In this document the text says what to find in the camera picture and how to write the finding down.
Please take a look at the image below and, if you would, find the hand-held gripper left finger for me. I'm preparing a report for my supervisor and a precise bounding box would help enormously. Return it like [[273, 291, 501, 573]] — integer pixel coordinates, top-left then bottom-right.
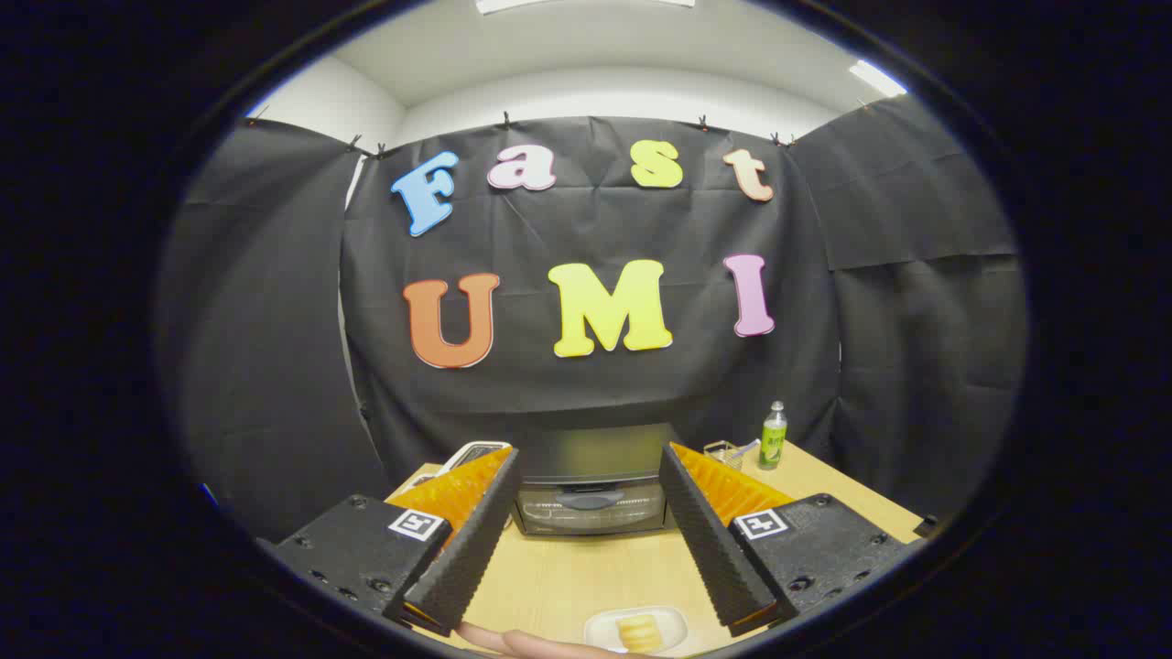
[[259, 446, 523, 638]]

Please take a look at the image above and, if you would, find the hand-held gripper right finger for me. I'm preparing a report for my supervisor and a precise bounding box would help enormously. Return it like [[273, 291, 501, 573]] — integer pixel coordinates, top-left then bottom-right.
[[659, 442, 926, 639]]

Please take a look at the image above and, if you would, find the ridged yellow bread roll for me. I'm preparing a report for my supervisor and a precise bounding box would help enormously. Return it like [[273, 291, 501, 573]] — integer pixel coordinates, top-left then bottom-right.
[[615, 614, 662, 653]]

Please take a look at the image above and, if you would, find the black toaster oven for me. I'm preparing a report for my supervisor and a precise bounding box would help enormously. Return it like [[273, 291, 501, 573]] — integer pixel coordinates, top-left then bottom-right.
[[508, 423, 683, 536]]

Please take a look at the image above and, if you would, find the white pop-up toaster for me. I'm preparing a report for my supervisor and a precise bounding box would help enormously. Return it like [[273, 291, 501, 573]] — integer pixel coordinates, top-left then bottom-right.
[[403, 440, 512, 500]]

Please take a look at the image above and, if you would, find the green label drink bottle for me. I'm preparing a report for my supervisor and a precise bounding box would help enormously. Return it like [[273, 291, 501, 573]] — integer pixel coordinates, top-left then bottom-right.
[[758, 401, 788, 471]]

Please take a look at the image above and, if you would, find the white plate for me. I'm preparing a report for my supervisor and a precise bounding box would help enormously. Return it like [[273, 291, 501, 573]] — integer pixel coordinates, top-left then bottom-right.
[[583, 606, 689, 655]]

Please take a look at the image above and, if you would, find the ceiling light panel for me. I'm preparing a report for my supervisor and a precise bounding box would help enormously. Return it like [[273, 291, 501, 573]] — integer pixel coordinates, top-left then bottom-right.
[[476, 0, 697, 15], [847, 59, 907, 97]]

